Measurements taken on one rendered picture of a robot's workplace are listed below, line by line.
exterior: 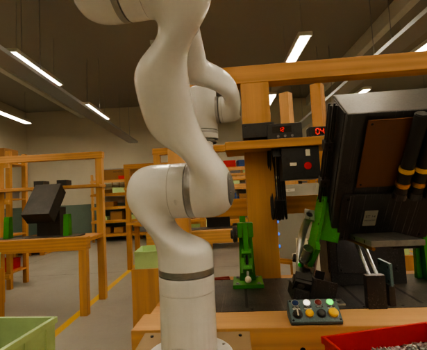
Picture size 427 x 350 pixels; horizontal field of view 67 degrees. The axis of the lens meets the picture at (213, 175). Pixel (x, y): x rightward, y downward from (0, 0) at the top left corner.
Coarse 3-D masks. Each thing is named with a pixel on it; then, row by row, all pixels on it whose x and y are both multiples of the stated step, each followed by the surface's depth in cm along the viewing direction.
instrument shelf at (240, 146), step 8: (312, 136) 146; (320, 136) 145; (232, 144) 148; (240, 144) 148; (248, 144) 148; (256, 144) 147; (264, 144) 147; (272, 144) 147; (280, 144) 146; (288, 144) 146; (296, 144) 146; (304, 144) 146; (312, 144) 145; (320, 144) 145; (232, 152) 156; (240, 152) 157; (248, 152) 159
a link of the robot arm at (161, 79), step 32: (128, 0) 50; (160, 0) 49; (192, 0) 49; (160, 32) 53; (192, 32) 53; (160, 64) 54; (160, 96) 56; (160, 128) 59; (192, 128) 61; (192, 160) 61; (192, 192) 64; (224, 192) 65
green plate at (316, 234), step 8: (320, 208) 121; (328, 208) 119; (320, 216) 119; (328, 216) 119; (312, 224) 128; (320, 224) 118; (328, 224) 119; (312, 232) 125; (320, 232) 118; (328, 232) 119; (336, 232) 119; (312, 240) 123; (328, 240) 119; (336, 240) 119
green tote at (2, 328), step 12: (0, 324) 98; (12, 324) 97; (24, 324) 97; (36, 324) 96; (48, 324) 93; (0, 336) 98; (12, 336) 97; (24, 336) 83; (36, 336) 88; (48, 336) 93; (0, 348) 98; (12, 348) 79; (24, 348) 83; (36, 348) 88; (48, 348) 93
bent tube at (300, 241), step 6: (306, 210) 129; (312, 210) 129; (306, 216) 127; (312, 216) 127; (306, 222) 129; (300, 228) 133; (306, 228) 131; (300, 234) 133; (300, 240) 133; (300, 246) 132; (300, 252) 129; (300, 270) 122
